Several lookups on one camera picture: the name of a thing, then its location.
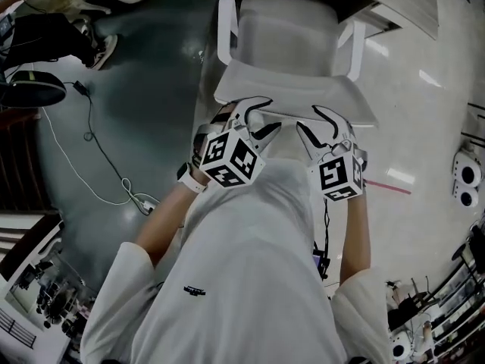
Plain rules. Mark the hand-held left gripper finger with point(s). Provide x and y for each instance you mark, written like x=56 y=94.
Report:
x=265 y=139
x=242 y=108

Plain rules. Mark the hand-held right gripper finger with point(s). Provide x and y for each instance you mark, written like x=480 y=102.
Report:
x=312 y=146
x=343 y=127

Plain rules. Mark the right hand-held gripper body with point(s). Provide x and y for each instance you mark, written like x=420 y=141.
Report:
x=337 y=176

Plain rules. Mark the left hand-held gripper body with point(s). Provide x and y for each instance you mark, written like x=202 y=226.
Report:
x=227 y=157

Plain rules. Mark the white chair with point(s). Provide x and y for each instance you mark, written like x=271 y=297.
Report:
x=288 y=32

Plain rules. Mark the person's right forearm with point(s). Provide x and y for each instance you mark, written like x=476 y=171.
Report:
x=354 y=237

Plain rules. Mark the person's left forearm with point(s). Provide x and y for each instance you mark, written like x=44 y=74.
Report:
x=166 y=222

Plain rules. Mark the grey wooden desk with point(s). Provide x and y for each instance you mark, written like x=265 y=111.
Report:
x=420 y=6

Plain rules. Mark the person's left hand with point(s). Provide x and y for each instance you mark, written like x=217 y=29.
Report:
x=221 y=116

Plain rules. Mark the white wrist watch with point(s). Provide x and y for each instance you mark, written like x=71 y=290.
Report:
x=191 y=182

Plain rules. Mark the pink floor tape strip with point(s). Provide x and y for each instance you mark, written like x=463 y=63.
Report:
x=390 y=188

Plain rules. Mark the small purple-screen device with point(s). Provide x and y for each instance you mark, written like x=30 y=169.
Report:
x=318 y=260

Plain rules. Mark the white power strip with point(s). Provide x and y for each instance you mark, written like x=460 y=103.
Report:
x=146 y=203

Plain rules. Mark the person's white shirt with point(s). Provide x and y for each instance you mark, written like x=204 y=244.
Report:
x=246 y=260

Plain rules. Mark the white device with black lens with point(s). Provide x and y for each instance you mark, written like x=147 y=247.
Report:
x=399 y=349
x=460 y=165
x=468 y=199

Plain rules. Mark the metal display rack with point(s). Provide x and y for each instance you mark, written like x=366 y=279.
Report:
x=458 y=290

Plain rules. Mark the black oval hanging device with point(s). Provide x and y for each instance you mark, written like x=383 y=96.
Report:
x=30 y=93

